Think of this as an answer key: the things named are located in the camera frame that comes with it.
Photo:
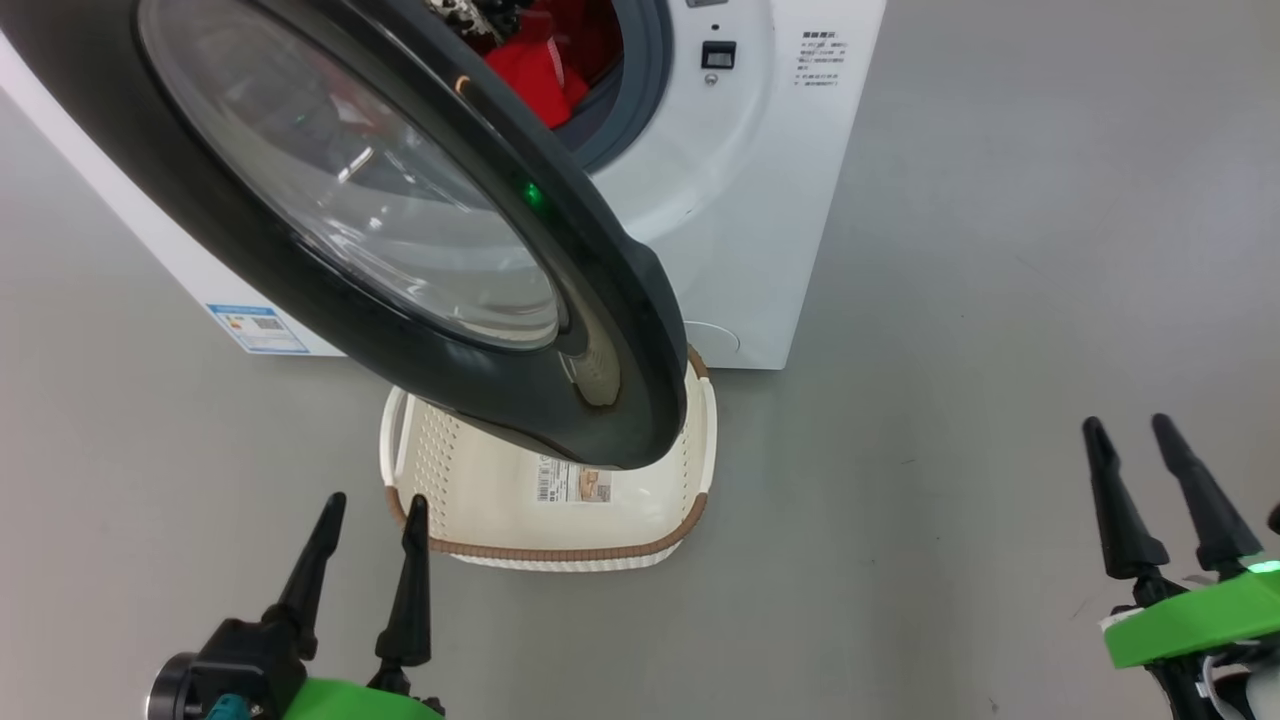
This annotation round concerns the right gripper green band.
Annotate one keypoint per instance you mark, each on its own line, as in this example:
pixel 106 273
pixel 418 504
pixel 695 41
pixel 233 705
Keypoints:
pixel 1190 620

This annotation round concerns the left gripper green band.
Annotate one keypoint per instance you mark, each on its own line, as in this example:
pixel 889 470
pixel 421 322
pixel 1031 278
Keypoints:
pixel 350 702

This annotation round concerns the black washing machine door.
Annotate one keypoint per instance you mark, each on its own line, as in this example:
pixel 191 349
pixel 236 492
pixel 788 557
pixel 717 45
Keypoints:
pixel 250 250

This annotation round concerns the red and white garment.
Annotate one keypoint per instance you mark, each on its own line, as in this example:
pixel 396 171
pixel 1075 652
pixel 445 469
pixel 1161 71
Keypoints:
pixel 535 75

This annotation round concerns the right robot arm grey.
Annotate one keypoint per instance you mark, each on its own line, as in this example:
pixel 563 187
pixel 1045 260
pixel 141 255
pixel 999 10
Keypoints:
pixel 1265 695

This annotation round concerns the basket product label sticker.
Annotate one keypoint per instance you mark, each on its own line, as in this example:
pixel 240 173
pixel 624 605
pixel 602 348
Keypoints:
pixel 575 482

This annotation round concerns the cream laundry basket brown rim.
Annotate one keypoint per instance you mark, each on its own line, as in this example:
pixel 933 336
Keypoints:
pixel 640 510

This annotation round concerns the white front-load washing machine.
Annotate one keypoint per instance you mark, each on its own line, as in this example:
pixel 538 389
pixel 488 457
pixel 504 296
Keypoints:
pixel 720 180

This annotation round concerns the black door latch socket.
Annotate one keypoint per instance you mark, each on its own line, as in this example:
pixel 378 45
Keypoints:
pixel 718 55

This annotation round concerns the blue energy label sticker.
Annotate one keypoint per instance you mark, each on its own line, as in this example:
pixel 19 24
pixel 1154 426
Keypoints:
pixel 258 330

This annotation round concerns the round drain filter cover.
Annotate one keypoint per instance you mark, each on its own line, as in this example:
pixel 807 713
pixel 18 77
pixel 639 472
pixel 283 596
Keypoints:
pixel 720 340

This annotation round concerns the dark spotted cloth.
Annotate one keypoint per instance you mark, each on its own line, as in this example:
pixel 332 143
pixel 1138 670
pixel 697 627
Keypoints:
pixel 470 18

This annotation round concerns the printed text notice label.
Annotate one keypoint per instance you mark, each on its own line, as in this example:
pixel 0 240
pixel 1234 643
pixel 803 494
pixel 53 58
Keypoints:
pixel 822 58

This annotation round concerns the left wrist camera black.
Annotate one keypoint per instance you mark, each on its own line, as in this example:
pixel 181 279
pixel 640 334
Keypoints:
pixel 240 660

